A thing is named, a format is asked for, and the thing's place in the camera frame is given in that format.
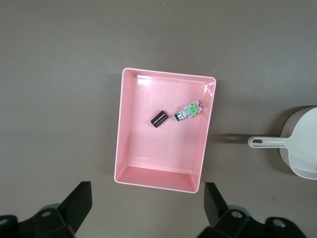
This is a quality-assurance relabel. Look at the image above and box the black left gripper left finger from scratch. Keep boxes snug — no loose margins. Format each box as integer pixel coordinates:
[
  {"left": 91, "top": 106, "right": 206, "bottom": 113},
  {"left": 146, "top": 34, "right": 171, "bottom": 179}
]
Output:
[{"left": 0, "top": 180, "right": 93, "bottom": 238}]

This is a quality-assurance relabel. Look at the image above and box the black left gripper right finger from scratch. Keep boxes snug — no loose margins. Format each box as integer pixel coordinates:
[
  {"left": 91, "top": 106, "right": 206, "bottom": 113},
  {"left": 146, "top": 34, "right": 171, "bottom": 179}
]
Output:
[{"left": 198, "top": 182, "right": 308, "bottom": 238}]

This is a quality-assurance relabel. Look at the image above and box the white push button switch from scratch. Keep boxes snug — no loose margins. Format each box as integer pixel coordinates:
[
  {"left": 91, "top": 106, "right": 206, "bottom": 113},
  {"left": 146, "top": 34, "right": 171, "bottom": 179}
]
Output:
[{"left": 173, "top": 99, "right": 204, "bottom": 122}]

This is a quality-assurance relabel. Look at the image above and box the beige plastic dustpan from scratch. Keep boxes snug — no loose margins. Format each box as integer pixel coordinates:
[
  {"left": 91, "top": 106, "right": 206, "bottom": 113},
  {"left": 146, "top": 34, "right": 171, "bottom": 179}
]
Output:
[{"left": 248, "top": 106, "right": 317, "bottom": 180}]

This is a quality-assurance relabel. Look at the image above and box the dark red cylindrical capacitor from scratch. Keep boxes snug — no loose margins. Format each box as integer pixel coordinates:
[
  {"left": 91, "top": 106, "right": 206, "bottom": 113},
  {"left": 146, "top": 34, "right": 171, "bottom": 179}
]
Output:
[{"left": 150, "top": 110, "right": 169, "bottom": 128}]

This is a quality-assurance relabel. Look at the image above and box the pink plastic bin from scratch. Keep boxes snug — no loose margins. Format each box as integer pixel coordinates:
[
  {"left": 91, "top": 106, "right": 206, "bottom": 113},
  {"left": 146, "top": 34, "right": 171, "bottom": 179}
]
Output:
[{"left": 113, "top": 67, "right": 218, "bottom": 194}]

